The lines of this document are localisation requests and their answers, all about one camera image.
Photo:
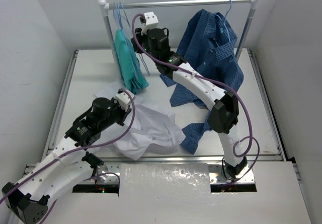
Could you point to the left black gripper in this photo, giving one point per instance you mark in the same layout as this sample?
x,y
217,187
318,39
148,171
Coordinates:
x,y
120,117

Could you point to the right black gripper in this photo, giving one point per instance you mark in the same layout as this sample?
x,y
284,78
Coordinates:
x,y
139,38

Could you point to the light blue wire hanger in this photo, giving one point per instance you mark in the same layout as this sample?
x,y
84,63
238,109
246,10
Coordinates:
x,y
140,55

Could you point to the white shirt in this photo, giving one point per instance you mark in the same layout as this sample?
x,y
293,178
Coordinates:
x,y
152,125

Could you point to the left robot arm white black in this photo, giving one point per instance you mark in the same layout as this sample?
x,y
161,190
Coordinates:
x,y
72,161

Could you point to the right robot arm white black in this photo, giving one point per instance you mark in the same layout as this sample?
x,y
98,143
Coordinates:
x,y
223,105

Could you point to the light blue hanger with teal garment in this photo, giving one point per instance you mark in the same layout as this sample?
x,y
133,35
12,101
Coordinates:
x,y
123,25

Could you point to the blue checked shirt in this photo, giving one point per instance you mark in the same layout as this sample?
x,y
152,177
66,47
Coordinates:
x,y
198,47

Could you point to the light blue hanger under blue shirt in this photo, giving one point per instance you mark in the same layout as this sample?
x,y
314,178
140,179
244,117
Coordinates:
x,y
223,34

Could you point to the teal green garment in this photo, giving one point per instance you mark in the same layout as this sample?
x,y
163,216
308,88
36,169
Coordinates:
x,y
128,63

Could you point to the white and silver clothes rack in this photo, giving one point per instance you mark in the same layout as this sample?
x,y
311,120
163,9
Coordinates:
x,y
105,7

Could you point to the crinkled white plastic sheet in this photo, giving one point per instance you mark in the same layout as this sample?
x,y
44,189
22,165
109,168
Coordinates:
x,y
182,180

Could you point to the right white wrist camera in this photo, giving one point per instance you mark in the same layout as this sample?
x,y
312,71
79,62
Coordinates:
x,y
149,20

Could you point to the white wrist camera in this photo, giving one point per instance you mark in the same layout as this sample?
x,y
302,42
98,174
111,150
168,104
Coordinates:
x,y
123,99
149,20

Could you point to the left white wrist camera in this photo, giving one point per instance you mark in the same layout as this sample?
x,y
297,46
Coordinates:
x,y
123,99

